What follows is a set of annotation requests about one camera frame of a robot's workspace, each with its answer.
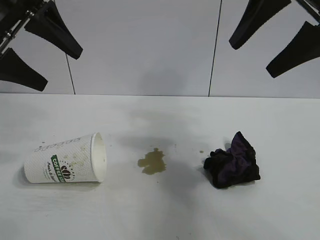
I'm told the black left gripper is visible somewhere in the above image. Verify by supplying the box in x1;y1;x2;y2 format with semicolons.
0;0;84;92

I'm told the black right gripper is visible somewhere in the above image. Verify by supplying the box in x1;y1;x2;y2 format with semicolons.
228;0;320;79

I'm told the white paper coffee cup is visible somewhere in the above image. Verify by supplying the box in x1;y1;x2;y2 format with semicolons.
23;131;107;185

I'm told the purple and black cloth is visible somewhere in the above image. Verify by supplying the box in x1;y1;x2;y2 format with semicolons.
202;131;261;190

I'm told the brown coffee spill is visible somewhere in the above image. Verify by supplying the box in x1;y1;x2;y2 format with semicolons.
136;147;168;175

